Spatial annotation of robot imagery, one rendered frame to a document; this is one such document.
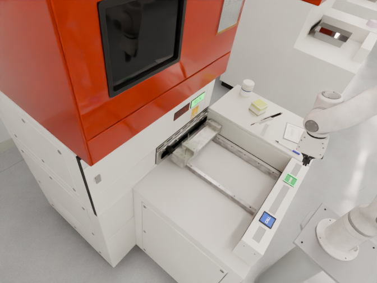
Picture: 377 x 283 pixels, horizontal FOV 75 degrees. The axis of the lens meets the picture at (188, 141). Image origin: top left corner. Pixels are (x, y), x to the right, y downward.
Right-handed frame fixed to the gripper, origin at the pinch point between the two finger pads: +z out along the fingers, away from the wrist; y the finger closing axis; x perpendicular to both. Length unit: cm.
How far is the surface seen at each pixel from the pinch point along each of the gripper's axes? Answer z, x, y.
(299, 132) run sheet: 12.6, 34.6, -11.5
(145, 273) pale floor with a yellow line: 100, -54, -64
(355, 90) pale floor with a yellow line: 114, 325, 1
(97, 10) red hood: -65, -56, -41
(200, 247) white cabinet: 29, -46, -23
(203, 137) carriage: 13, 1, -54
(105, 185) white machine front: -1, -60, -59
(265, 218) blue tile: 14.5, -25.9, -4.4
